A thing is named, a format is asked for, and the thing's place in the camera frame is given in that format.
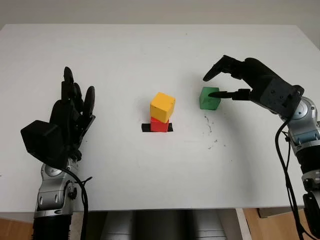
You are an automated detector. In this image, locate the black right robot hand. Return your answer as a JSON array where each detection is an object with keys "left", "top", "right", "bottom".
[{"left": 202, "top": 54, "right": 276, "bottom": 107}]

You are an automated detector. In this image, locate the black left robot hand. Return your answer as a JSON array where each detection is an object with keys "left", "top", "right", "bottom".
[{"left": 48, "top": 66, "right": 97, "bottom": 162}]

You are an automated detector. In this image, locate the green block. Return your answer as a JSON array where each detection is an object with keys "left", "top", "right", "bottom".
[{"left": 199, "top": 86, "right": 222, "bottom": 111}]

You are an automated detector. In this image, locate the red block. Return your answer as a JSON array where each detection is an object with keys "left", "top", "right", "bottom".
[{"left": 150, "top": 116, "right": 170, "bottom": 133}]

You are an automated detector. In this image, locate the yellow block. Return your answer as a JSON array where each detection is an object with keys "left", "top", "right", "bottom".
[{"left": 149, "top": 92, "right": 176, "bottom": 124}]

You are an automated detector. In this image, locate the black tape strip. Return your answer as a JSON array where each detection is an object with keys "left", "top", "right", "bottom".
[{"left": 141, "top": 123, "right": 174, "bottom": 133}]

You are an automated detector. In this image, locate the grey robot body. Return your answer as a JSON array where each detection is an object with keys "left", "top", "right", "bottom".
[{"left": 84, "top": 209, "right": 237, "bottom": 240}]

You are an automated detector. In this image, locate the white table leg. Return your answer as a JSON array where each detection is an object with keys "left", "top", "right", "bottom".
[{"left": 234, "top": 208, "right": 252, "bottom": 240}]

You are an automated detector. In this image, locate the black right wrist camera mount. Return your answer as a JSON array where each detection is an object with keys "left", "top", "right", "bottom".
[{"left": 264, "top": 77, "right": 305, "bottom": 121}]

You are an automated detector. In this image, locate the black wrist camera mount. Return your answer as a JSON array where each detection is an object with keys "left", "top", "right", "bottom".
[
  {"left": 264, "top": 77, "right": 305, "bottom": 121},
  {"left": 20, "top": 119, "right": 66, "bottom": 168}
]

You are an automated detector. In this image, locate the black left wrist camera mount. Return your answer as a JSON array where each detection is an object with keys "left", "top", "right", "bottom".
[{"left": 20, "top": 119, "right": 66, "bottom": 168}]

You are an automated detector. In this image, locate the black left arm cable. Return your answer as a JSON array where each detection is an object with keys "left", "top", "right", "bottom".
[{"left": 61, "top": 167, "right": 93, "bottom": 240}]

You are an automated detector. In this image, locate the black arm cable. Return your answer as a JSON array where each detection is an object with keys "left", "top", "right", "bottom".
[
  {"left": 274, "top": 119, "right": 308, "bottom": 240},
  {"left": 61, "top": 167, "right": 93, "bottom": 240}
]

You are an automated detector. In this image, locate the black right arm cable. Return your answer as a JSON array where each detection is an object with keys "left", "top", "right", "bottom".
[{"left": 274, "top": 119, "right": 308, "bottom": 240}]

